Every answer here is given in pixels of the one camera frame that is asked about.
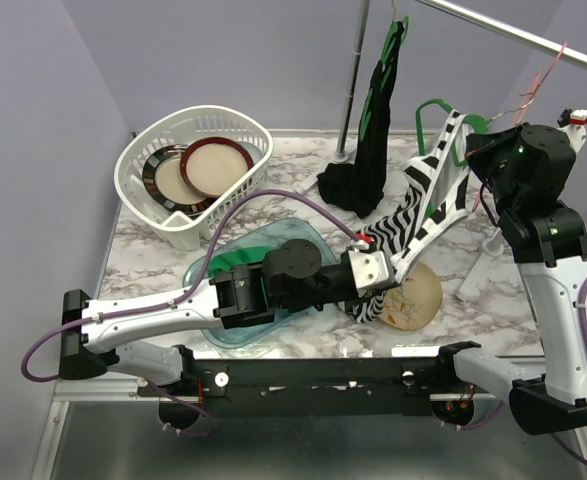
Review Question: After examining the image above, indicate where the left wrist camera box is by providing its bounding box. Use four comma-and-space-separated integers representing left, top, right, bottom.
346, 233, 395, 295

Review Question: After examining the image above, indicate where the pink wire hanger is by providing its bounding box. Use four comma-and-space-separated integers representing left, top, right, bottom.
470, 42, 569, 211

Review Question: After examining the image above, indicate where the black white striped tank top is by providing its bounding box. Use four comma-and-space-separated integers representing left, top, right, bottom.
340, 108, 472, 325

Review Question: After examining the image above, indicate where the red rimmed plate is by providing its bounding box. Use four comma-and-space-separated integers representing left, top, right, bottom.
180, 136, 254, 198

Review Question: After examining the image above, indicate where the clear blue plastic tray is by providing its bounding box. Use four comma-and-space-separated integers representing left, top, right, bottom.
202, 218, 338, 349

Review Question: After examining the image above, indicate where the green tank top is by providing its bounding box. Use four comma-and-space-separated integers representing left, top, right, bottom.
207, 246, 270, 277

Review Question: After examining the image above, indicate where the green hanger with black top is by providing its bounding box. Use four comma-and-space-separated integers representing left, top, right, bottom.
358, 2, 409, 141

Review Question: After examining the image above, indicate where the white plastic dish basket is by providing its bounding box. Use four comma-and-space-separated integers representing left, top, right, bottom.
113, 105, 273, 250

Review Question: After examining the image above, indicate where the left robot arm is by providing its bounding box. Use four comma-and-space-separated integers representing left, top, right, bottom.
59, 239, 394, 395

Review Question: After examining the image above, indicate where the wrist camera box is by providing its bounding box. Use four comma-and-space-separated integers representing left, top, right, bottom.
557, 108, 587, 153
346, 233, 395, 295

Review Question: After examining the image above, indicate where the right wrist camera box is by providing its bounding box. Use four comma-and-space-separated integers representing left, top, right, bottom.
557, 108, 587, 153

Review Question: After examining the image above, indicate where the green hanger with striped top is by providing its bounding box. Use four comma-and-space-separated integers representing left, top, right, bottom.
404, 99, 490, 225

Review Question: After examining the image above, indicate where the beige bird pattern plate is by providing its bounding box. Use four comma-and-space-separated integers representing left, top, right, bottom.
378, 262, 443, 332

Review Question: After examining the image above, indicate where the metal clothes rack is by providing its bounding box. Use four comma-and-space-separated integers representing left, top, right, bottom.
295, 0, 587, 301

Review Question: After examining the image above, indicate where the black rimmed plate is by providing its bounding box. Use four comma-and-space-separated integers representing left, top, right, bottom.
142, 144, 214, 217

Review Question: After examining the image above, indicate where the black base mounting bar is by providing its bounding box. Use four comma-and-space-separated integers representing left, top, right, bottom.
137, 342, 482, 419

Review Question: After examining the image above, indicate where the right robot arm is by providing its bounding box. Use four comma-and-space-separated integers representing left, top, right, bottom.
432, 120, 587, 435

